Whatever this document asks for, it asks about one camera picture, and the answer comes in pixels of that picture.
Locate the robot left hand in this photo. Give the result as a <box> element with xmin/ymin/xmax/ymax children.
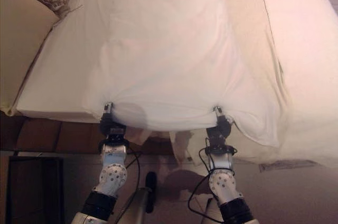
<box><xmin>100</xmin><ymin>101</ymin><xmax>127</xmax><ymax>136</ymax></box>

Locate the dark wooden cabinet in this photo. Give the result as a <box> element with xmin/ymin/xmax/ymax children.
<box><xmin>5</xmin><ymin>155</ymin><xmax>65</xmax><ymax>224</ymax></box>

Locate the brown wooden bed frame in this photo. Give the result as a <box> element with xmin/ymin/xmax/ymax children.
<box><xmin>0</xmin><ymin>109</ymin><xmax>191</xmax><ymax>156</ymax></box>

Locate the robot dark foot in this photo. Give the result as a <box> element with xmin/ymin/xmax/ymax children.
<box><xmin>144</xmin><ymin>171</ymin><xmax>158</xmax><ymax>214</ymax></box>

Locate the robot silver leg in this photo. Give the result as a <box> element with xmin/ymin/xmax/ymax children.
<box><xmin>114</xmin><ymin>185</ymin><xmax>149</xmax><ymax>224</ymax></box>

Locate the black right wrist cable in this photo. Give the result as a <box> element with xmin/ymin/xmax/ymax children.
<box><xmin>187</xmin><ymin>146</ymin><xmax>239</xmax><ymax>221</ymax></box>

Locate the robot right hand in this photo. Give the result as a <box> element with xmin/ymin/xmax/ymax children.
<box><xmin>205</xmin><ymin>105</ymin><xmax>234</xmax><ymax>141</ymax></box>

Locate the white seamed bed sheet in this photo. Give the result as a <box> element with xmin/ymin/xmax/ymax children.
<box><xmin>224</xmin><ymin>0</ymin><xmax>338</xmax><ymax>169</ymax></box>

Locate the white duvet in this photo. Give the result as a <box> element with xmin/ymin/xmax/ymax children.
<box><xmin>83</xmin><ymin>0</ymin><xmax>282</xmax><ymax>149</ymax></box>

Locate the white printed label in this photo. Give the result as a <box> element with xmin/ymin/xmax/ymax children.
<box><xmin>258</xmin><ymin>160</ymin><xmax>319</xmax><ymax>174</ymax></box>

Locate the white mattress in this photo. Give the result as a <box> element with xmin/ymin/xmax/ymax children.
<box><xmin>15</xmin><ymin>0</ymin><xmax>113</xmax><ymax>125</ymax></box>

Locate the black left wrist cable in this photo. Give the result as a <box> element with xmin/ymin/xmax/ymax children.
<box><xmin>123</xmin><ymin>150</ymin><xmax>142</xmax><ymax>204</ymax></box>

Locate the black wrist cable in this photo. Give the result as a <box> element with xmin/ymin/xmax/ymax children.
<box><xmin>187</xmin><ymin>146</ymin><xmax>239</xmax><ymax>221</ymax></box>
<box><xmin>123</xmin><ymin>150</ymin><xmax>142</xmax><ymax>204</ymax></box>

